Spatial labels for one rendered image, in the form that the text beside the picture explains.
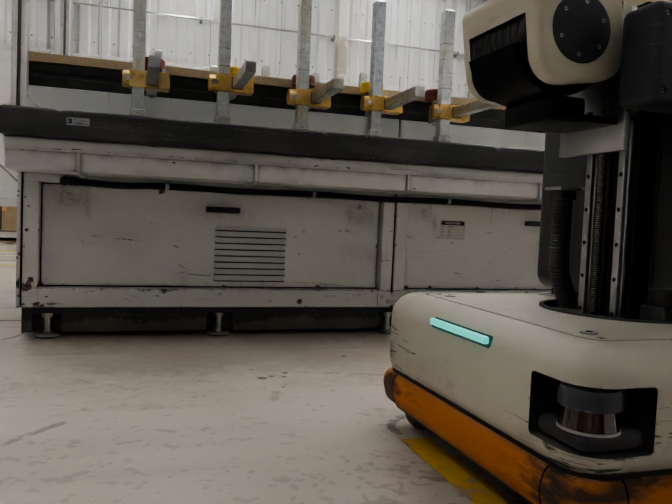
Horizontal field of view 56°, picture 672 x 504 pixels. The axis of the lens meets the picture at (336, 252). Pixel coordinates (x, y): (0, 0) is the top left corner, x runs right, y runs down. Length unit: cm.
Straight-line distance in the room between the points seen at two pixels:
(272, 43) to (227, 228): 750
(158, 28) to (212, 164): 751
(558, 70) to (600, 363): 44
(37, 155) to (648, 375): 168
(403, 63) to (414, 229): 784
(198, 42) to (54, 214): 737
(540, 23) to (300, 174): 120
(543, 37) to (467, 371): 52
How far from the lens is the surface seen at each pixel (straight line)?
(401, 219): 240
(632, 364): 88
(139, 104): 201
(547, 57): 103
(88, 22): 949
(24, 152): 205
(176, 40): 947
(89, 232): 225
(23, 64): 205
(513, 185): 240
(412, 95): 195
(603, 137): 118
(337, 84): 186
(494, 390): 99
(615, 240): 119
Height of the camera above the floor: 43
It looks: 3 degrees down
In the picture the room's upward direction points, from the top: 2 degrees clockwise
